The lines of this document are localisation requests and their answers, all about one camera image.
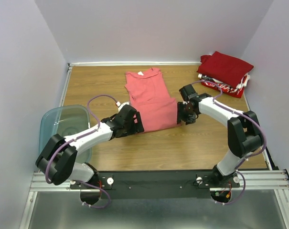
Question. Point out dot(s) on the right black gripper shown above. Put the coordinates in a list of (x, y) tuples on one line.
[(189, 119)]

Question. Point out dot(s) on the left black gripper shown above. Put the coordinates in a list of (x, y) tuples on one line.
[(137, 128)]

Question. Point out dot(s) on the pink t-shirt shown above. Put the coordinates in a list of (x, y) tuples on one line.
[(149, 95)]

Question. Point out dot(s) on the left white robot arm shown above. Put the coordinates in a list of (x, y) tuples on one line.
[(58, 158)]

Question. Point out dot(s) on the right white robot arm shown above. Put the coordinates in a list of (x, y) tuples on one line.
[(244, 134)]

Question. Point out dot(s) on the folded red white printed t-shirt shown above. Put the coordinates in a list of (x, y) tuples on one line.
[(227, 89)]

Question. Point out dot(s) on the folded dark red t-shirt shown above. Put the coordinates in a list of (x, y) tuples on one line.
[(227, 69)]

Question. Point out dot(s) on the blue plastic bin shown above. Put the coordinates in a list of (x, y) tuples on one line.
[(64, 120)]

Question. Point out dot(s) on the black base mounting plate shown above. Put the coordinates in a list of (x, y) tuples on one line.
[(156, 184)]

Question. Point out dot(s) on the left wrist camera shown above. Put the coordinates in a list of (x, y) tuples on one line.
[(121, 105)]

